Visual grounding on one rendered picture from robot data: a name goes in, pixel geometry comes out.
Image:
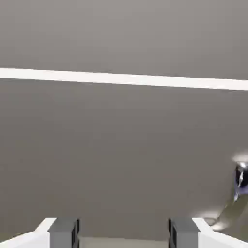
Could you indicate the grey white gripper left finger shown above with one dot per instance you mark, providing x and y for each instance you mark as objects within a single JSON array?
[{"x": 62, "y": 234}]

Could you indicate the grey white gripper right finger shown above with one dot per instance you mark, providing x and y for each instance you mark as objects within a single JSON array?
[{"x": 184, "y": 234}]

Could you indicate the grey cabinet door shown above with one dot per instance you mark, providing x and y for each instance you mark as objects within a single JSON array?
[
  {"x": 116, "y": 34},
  {"x": 116, "y": 155}
]

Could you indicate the white cabinet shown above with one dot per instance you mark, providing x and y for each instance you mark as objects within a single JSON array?
[{"x": 124, "y": 79}]

